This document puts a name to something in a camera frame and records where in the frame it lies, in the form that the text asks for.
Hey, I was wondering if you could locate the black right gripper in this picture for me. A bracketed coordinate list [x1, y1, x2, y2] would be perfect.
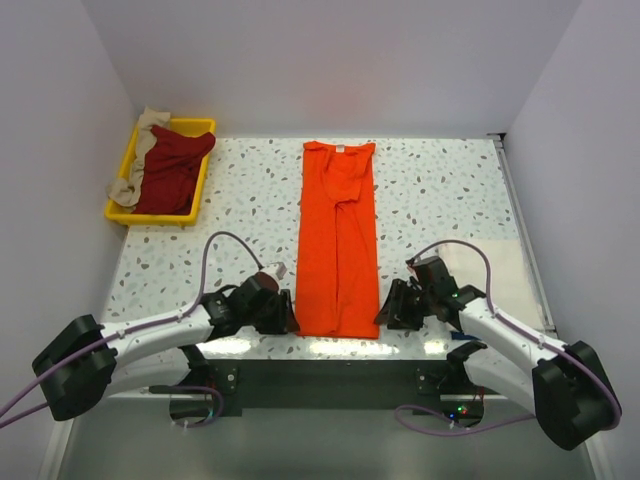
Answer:
[373, 278, 435, 332]

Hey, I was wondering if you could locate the orange t-shirt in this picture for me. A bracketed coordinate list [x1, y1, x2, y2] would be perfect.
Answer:
[295, 141, 379, 339]

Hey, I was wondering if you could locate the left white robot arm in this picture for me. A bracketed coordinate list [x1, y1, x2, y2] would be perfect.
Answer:
[32, 271, 300, 421]

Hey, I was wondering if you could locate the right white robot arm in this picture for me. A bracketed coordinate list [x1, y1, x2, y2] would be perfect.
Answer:
[375, 256, 622, 450]

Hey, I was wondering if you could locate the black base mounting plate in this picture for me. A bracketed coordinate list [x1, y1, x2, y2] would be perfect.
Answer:
[169, 357, 491, 426]

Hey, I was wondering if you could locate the folded white t-shirt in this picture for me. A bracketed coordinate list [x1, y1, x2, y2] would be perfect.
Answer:
[436, 239, 544, 330]

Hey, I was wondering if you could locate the dark red t-shirt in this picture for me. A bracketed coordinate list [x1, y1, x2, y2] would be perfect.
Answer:
[133, 126, 216, 216]

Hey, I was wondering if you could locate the yellow plastic bin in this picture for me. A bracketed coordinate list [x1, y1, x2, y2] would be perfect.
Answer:
[104, 115, 215, 228]

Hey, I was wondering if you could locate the beige t-shirt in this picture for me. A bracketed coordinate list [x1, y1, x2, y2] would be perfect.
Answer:
[106, 106, 171, 212]

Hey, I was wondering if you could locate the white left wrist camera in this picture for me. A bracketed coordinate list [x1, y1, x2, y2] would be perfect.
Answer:
[261, 262, 287, 281]

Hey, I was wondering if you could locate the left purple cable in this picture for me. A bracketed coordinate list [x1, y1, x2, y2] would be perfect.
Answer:
[0, 232, 266, 431]

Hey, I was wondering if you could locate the aluminium frame rail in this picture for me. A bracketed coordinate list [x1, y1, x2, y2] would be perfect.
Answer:
[40, 135, 613, 479]

